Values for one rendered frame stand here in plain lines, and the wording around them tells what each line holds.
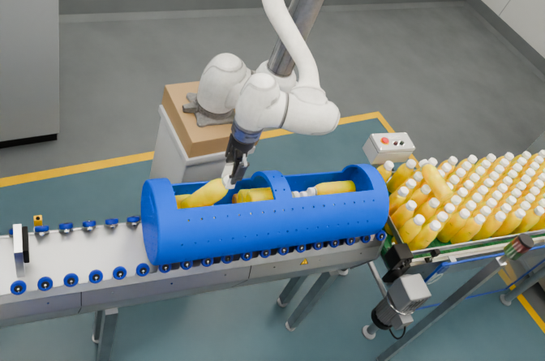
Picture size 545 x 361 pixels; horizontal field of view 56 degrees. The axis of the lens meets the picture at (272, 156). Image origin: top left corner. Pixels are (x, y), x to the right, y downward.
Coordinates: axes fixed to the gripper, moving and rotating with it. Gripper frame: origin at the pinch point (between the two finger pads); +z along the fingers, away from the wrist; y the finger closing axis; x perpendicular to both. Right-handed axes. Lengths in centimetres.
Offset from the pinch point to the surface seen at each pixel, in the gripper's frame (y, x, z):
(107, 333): 10, -35, 85
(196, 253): 15.0, -10.8, 20.2
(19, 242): 2, -62, 21
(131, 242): -1.9, -27.5, 37.2
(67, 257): 1, -49, 37
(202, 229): 11.6, -9.7, 11.7
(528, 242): 38, 110, 5
